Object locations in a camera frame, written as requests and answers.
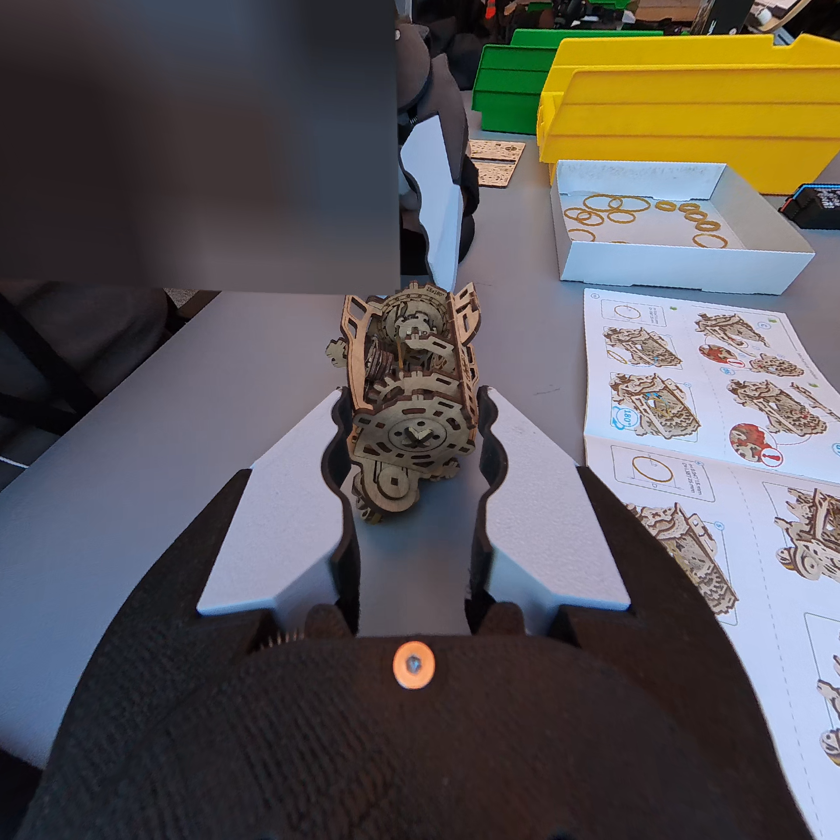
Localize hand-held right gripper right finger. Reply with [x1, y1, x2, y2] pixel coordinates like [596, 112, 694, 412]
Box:
[467, 386, 632, 636]

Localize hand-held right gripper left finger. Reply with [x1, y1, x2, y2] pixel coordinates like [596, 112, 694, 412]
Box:
[196, 387, 362, 636]

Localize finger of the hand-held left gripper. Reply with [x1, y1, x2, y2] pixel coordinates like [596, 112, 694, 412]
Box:
[399, 115, 466, 294]

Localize wooden mechanical model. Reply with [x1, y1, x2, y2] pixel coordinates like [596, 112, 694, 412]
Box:
[326, 281, 483, 525]

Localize group of rubber bands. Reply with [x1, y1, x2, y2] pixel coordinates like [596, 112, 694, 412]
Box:
[564, 192, 729, 250]

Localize white cardboard box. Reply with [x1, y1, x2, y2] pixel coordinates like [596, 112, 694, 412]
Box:
[550, 159, 816, 296]

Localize green storage bin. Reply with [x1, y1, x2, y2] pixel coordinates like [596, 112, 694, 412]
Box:
[472, 29, 664, 135]

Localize illustrated instruction booklet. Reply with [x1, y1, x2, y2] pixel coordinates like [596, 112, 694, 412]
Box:
[583, 287, 840, 840]

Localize yellow storage bin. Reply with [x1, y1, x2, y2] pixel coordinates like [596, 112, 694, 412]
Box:
[545, 33, 840, 93]
[537, 66, 840, 196]

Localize person's grey sweater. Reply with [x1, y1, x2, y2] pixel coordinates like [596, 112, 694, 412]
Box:
[0, 281, 175, 408]

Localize black battery with blue edge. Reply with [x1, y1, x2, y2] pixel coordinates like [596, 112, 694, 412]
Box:
[779, 184, 840, 231]

